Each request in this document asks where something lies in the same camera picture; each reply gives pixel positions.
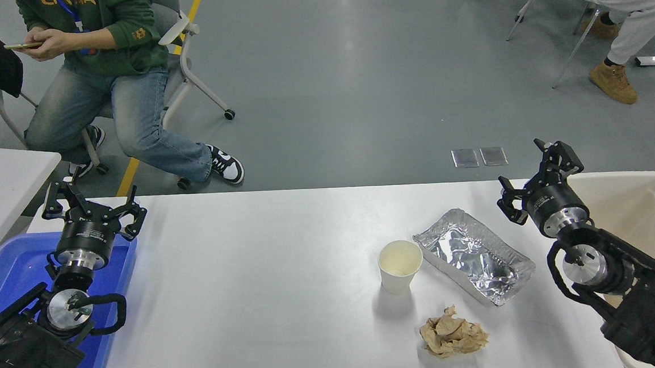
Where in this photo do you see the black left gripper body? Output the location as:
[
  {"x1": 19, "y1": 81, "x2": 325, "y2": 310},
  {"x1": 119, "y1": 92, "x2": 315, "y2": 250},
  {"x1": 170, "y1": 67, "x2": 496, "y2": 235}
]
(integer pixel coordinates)
[{"x1": 53, "y1": 215, "x2": 118, "y2": 260}]

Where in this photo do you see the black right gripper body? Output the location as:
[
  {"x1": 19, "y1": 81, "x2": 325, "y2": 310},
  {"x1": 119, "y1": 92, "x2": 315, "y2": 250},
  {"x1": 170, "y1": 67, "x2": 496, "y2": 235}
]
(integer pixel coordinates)
[{"x1": 524, "y1": 180, "x2": 581, "y2": 232}]

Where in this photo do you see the silver foil tray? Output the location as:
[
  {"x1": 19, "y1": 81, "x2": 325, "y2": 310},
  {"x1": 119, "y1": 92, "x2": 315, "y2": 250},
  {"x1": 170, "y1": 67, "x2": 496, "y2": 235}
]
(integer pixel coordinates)
[{"x1": 411, "y1": 203, "x2": 539, "y2": 312}]

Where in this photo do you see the white paper cup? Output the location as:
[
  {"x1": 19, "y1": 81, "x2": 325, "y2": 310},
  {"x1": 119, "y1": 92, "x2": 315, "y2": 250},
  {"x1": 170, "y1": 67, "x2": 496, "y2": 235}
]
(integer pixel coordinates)
[{"x1": 376, "y1": 239, "x2": 426, "y2": 296}]

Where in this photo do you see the person's left hand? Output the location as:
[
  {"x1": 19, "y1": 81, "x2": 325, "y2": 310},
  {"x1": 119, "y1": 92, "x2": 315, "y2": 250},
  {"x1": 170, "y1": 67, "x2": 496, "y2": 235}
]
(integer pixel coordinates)
[{"x1": 24, "y1": 33, "x2": 85, "y2": 62}]

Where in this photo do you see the person's right hand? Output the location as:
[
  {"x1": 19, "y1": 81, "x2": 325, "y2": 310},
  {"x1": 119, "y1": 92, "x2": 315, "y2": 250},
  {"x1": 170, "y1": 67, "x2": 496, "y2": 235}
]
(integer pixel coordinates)
[{"x1": 25, "y1": 27, "x2": 62, "y2": 45}]

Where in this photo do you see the silver floor outlet cover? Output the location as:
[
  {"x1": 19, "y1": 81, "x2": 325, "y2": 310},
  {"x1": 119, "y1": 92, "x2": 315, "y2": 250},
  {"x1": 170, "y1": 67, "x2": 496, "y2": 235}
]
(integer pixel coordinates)
[
  {"x1": 480, "y1": 147, "x2": 509, "y2": 167},
  {"x1": 451, "y1": 148, "x2": 480, "y2": 169}
]

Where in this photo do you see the blue plastic tray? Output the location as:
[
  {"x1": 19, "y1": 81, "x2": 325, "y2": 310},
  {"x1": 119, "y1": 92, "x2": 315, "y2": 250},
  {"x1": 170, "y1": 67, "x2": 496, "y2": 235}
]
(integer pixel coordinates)
[{"x1": 0, "y1": 227, "x2": 146, "y2": 368}]

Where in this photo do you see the large pale plastic bin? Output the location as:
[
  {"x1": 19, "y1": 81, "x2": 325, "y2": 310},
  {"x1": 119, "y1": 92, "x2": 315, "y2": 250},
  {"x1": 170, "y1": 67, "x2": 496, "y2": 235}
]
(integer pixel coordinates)
[{"x1": 565, "y1": 169, "x2": 655, "y2": 368}]

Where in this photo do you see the crumpled tan paper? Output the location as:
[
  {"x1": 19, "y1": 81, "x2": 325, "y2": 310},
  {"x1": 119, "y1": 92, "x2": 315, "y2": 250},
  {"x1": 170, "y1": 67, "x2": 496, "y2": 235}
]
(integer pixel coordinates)
[{"x1": 418, "y1": 303, "x2": 491, "y2": 361}]

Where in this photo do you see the grey chair with castors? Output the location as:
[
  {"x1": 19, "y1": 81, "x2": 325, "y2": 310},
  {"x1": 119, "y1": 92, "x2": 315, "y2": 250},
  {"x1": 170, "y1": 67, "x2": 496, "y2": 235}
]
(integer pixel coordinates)
[{"x1": 54, "y1": 0, "x2": 241, "y2": 198}]

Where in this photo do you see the blue lanyard with badge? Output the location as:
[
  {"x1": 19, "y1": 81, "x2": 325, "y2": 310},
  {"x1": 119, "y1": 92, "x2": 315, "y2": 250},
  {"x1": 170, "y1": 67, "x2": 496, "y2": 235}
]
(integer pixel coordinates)
[{"x1": 54, "y1": 0, "x2": 86, "y2": 35}]

